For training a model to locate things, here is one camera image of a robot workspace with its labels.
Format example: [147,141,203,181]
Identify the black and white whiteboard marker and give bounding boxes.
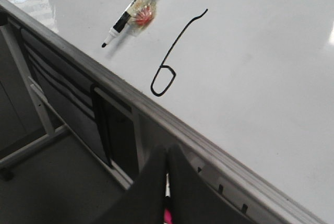
[101,0,154,48]

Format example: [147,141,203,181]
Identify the white whiteboard with grey frame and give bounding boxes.
[1,0,333,223]

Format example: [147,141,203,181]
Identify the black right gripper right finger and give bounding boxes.
[168,145,251,223]

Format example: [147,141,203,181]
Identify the white tray with hooks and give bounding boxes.
[181,145,287,223]

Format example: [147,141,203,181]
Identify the black strap on rail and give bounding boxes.
[90,82,114,169]

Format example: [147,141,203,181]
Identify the grey metal stand rail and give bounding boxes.
[1,25,133,189]

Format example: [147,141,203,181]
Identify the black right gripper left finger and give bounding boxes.
[96,145,167,223]

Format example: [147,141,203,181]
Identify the red magnet with clear tape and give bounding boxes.
[127,1,157,36]

